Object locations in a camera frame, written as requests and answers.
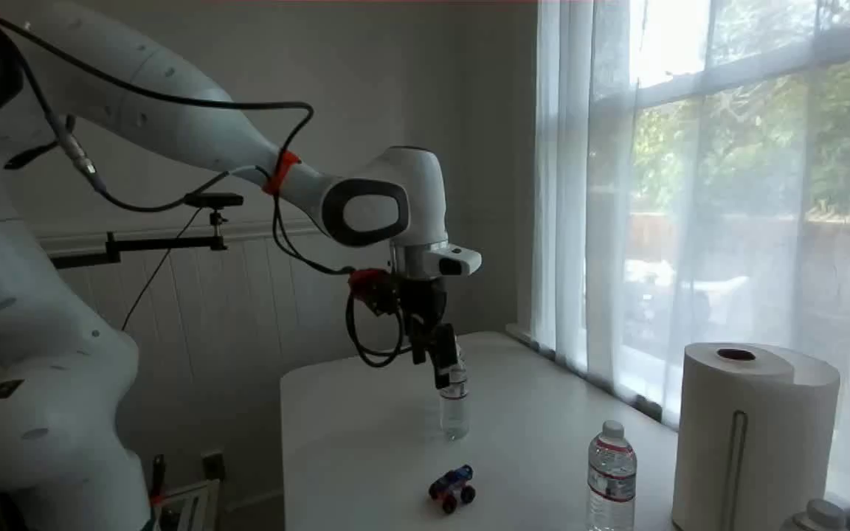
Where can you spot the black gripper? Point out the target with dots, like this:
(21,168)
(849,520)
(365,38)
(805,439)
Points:
(428,332)

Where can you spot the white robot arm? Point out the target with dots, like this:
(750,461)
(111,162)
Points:
(62,370)

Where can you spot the red and blue toy car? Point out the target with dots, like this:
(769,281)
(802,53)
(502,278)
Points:
(454,486)

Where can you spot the clear plastic water bottle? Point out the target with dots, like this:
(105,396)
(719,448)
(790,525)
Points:
(455,410)

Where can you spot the clear water bottle red label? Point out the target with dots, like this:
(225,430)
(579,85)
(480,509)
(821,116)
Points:
(611,478)

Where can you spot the white paper towel roll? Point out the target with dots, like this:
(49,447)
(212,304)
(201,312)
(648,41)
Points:
(753,435)

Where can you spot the white sheer curtain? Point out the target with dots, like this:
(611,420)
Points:
(691,184)

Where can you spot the black camera boom stand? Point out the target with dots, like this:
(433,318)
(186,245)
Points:
(116,245)

